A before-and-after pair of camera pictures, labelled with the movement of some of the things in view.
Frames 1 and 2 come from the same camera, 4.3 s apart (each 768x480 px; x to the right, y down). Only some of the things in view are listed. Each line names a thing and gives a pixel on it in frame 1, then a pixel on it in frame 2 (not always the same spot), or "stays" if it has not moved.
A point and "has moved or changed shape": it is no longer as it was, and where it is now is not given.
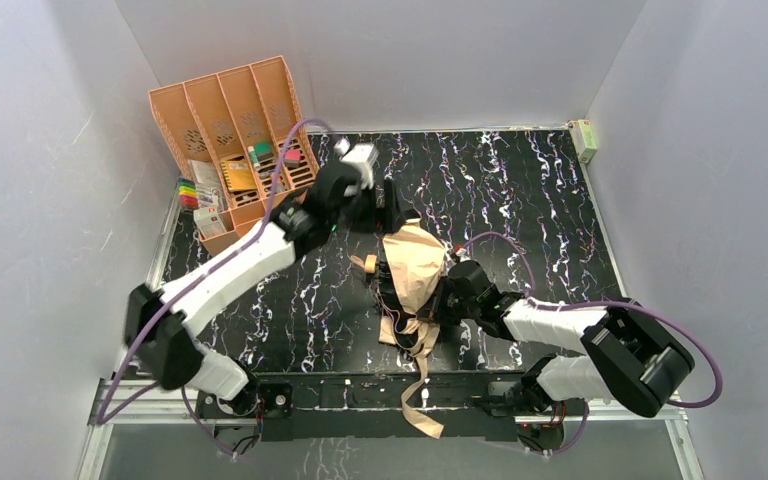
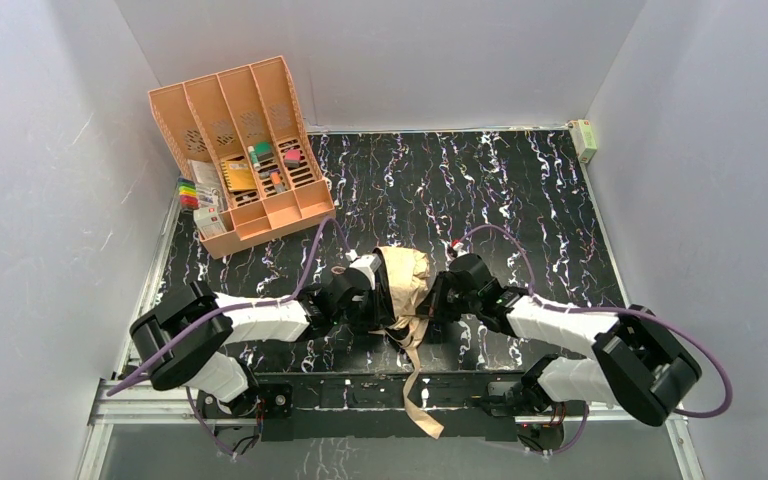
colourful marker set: (189, 198) stays
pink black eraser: (292, 158) stays
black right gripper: (387, 279) stays
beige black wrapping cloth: (414, 256) has moved or changed shape
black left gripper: (389, 204) -> (380, 304)
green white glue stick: (253, 157) stays
